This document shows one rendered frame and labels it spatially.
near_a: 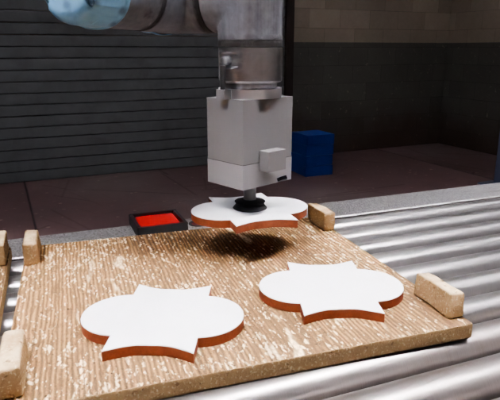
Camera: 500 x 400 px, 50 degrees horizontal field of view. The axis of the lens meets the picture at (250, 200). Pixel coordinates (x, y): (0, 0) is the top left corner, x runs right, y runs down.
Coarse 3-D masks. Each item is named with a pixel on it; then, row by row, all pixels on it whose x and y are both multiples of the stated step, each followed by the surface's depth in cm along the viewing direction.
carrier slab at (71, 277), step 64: (64, 256) 66; (128, 256) 66; (192, 256) 66; (256, 256) 66; (320, 256) 66; (64, 320) 51; (256, 320) 51; (384, 320) 51; (448, 320) 51; (64, 384) 41; (128, 384) 41; (192, 384) 42
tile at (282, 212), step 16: (208, 208) 68; (224, 208) 68; (272, 208) 68; (288, 208) 68; (304, 208) 68; (208, 224) 64; (224, 224) 63; (240, 224) 62; (256, 224) 63; (272, 224) 64; (288, 224) 64
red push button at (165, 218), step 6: (144, 216) 85; (150, 216) 85; (156, 216) 85; (162, 216) 85; (168, 216) 85; (174, 216) 85; (138, 222) 82; (144, 222) 81; (150, 222) 81; (156, 222) 81; (162, 222) 81; (168, 222) 81; (174, 222) 81
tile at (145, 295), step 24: (144, 288) 55; (96, 312) 50; (120, 312) 50; (144, 312) 50; (168, 312) 50; (192, 312) 50; (216, 312) 50; (240, 312) 50; (96, 336) 47; (120, 336) 46; (144, 336) 46; (168, 336) 46; (192, 336) 46; (216, 336) 46; (192, 360) 44
